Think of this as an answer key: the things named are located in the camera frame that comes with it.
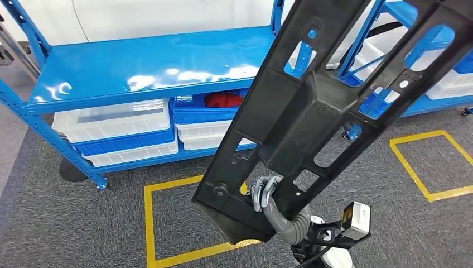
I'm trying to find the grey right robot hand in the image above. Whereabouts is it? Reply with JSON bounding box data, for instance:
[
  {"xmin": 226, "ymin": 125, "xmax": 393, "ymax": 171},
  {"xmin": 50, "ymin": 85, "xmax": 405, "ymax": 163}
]
[{"xmin": 249, "ymin": 175, "xmax": 293, "ymax": 242}]

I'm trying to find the black plastic frame part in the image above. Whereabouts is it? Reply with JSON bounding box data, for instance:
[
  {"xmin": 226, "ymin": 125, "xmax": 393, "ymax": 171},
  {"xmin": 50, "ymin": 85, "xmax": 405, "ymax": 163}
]
[{"xmin": 192, "ymin": 0, "xmax": 473, "ymax": 246}]

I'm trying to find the blue metal shelf rack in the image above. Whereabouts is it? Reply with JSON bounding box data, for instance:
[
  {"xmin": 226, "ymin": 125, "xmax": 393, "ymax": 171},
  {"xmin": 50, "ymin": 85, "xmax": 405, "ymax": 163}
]
[{"xmin": 0, "ymin": 0, "xmax": 318, "ymax": 190}]

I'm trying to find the red cloth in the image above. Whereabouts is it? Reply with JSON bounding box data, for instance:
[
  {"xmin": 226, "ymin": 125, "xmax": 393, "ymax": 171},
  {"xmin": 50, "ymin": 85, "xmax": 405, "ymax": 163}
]
[{"xmin": 205, "ymin": 92, "xmax": 244, "ymax": 109}]

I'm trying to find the translucent white plastic bin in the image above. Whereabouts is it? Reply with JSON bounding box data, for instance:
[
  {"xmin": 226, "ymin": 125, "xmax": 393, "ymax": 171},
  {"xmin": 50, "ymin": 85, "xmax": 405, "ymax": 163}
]
[{"xmin": 51, "ymin": 98, "xmax": 171, "ymax": 144}]

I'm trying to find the blue metal rack with casters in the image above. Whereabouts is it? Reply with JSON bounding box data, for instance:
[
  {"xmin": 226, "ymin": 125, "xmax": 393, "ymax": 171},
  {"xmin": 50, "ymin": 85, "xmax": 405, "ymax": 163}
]
[{"xmin": 337, "ymin": 0, "xmax": 473, "ymax": 141}]

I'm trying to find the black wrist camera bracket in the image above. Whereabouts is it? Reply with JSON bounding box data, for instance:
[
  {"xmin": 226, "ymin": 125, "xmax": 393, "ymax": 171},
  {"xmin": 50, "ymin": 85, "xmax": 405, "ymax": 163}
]
[{"xmin": 292, "ymin": 220, "xmax": 370, "ymax": 256}]

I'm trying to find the black cable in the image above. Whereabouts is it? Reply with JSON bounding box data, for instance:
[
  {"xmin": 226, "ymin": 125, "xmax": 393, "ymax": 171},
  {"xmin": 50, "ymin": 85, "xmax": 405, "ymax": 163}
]
[{"xmin": 295, "ymin": 247, "xmax": 330, "ymax": 268}]

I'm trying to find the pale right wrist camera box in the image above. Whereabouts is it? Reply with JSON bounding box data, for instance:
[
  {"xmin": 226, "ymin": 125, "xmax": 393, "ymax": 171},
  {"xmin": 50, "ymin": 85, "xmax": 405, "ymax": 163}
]
[{"xmin": 341, "ymin": 201, "xmax": 372, "ymax": 241}]

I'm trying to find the grey aluminium frame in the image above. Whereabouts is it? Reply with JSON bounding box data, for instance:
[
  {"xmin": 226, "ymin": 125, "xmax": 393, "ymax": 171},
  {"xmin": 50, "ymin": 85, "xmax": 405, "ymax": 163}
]
[{"xmin": 0, "ymin": 15, "xmax": 41, "ymax": 80}]

